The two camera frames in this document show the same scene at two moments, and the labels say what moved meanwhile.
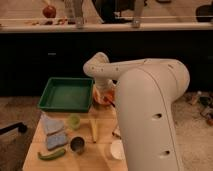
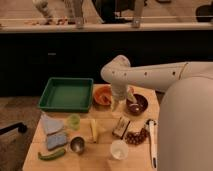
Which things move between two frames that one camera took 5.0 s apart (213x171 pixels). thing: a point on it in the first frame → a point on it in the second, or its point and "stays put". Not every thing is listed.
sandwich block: (117, 132) stays put
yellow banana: (94, 129) stays put
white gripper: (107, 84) → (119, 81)
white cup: (117, 149) stays put
